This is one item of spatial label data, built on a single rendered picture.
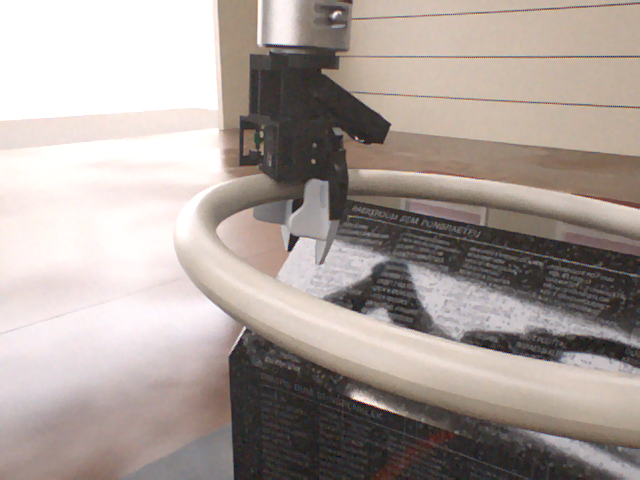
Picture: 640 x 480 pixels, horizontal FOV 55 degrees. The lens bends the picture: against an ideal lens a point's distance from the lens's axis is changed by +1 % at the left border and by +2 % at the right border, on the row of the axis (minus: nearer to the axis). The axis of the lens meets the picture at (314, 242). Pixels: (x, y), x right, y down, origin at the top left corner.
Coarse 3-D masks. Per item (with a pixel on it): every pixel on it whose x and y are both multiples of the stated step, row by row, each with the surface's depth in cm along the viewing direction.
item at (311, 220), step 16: (304, 192) 60; (320, 192) 61; (304, 208) 60; (320, 208) 61; (288, 224) 60; (304, 224) 60; (320, 224) 62; (336, 224) 62; (320, 240) 63; (320, 256) 63
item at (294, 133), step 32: (256, 64) 57; (288, 64) 57; (320, 64) 57; (256, 96) 59; (288, 96) 57; (256, 128) 62; (288, 128) 56; (320, 128) 59; (256, 160) 63; (288, 160) 58; (320, 160) 60
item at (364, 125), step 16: (320, 80) 59; (320, 96) 59; (336, 96) 60; (352, 96) 62; (336, 112) 61; (352, 112) 62; (368, 112) 63; (352, 128) 65; (368, 128) 64; (384, 128) 65; (368, 144) 67
